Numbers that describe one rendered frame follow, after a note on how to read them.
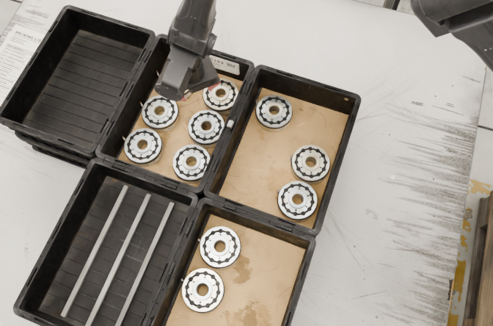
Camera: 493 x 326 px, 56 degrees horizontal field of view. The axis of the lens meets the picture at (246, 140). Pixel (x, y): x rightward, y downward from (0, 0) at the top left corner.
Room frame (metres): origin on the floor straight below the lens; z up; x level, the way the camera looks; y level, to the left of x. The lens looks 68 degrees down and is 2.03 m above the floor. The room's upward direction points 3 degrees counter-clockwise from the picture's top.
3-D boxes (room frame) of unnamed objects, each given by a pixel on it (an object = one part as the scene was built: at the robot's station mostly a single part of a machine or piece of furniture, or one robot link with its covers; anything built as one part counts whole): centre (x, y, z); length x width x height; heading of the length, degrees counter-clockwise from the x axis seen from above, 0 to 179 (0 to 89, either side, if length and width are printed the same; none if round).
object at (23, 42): (0.85, 0.75, 0.70); 0.33 x 0.23 x 0.01; 159
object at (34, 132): (0.68, 0.45, 0.92); 0.40 x 0.30 x 0.02; 156
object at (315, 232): (0.44, -0.10, 0.92); 0.40 x 0.30 x 0.02; 156
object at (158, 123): (0.59, 0.24, 0.86); 0.10 x 0.10 x 0.01
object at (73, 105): (0.68, 0.45, 0.87); 0.40 x 0.30 x 0.11; 156
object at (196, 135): (0.53, 0.11, 0.86); 0.10 x 0.10 x 0.01
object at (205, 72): (0.53, 0.11, 1.17); 0.10 x 0.07 x 0.07; 110
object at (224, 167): (0.44, -0.10, 0.87); 0.40 x 0.30 x 0.11; 156
